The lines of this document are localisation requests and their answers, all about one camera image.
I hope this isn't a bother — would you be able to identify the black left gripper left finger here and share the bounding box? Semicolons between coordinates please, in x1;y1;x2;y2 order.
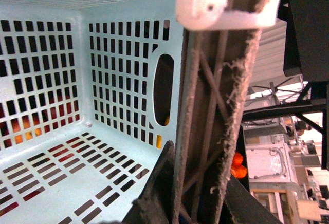
122;140;175;223

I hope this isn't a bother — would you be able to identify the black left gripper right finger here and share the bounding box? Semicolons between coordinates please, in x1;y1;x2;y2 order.
220;176;280;223

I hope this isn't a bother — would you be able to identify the brown basket handle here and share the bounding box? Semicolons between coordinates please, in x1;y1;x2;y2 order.
171;29;262;223

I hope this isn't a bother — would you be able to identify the light blue plastic basket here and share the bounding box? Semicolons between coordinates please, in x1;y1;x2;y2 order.
1;0;183;223

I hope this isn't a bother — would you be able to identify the pile of oranges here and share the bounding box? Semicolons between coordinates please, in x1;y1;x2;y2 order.
230;152;248;179

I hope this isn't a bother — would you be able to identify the white clip on handle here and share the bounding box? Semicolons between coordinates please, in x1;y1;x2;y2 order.
176;0;280;31

